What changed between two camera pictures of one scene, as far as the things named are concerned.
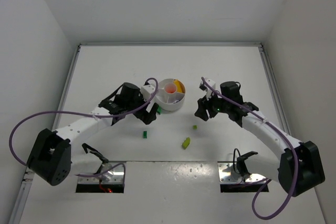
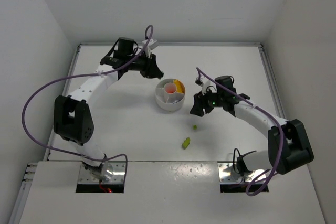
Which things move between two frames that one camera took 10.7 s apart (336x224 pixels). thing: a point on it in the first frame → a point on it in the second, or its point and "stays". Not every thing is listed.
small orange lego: [170, 88] stays
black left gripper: [144, 112] → [151, 66]
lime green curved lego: [186, 143] stays
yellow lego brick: [180, 86] stays
